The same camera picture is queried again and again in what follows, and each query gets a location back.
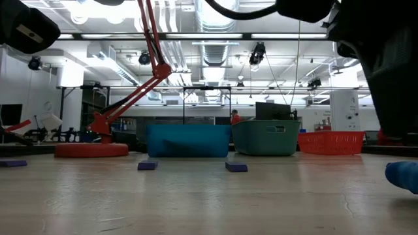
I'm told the dark computer monitor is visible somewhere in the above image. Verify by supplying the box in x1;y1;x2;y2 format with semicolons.
255;101;293;121
0;103;24;127

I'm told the blue plastic bin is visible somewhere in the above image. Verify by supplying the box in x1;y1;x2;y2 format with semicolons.
145;124;232;159

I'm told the silver ventilation duct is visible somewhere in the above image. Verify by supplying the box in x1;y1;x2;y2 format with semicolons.
193;0;242;68

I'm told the black ceiling spotlight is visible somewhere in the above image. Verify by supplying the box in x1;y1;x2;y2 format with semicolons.
27;55;44;71
138;51;152;66
248;41;267;67
306;77;323;89

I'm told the red lamp with white head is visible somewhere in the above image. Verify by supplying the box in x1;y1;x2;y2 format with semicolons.
3;112;63;133

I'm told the red slotted plastic basket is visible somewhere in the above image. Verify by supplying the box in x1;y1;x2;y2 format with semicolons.
297;131;366;156

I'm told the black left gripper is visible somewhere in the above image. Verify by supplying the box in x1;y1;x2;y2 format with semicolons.
0;0;62;55

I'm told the white pillar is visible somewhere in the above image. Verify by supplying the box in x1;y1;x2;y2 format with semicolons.
329;89;362;133

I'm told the black metal shelf frame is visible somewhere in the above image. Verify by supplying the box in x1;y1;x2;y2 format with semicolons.
56;85;112;143

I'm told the blue rectangular eraser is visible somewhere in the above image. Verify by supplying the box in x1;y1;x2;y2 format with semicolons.
0;158;29;168
137;159;159;171
225;161;249;173

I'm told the black overhead rig beam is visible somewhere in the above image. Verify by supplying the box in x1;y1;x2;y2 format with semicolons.
55;31;329;42

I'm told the red desk lamp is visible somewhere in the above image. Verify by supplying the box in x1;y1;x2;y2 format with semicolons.
54;0;173;159

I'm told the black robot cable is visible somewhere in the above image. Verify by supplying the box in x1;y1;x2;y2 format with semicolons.
203;0;278;22

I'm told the black metal frame stand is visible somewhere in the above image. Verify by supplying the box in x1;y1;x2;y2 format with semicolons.
182;86;233;126

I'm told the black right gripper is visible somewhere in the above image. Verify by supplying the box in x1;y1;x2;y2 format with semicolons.
326;0;418;138

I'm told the black table edge rail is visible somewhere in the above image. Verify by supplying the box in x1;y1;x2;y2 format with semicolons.
0;142;418;158

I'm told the green plastic bin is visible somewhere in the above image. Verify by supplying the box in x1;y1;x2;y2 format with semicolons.
231;119;301;157

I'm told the blue stapler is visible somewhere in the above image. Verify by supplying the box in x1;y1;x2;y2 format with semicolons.
384;161;418;195

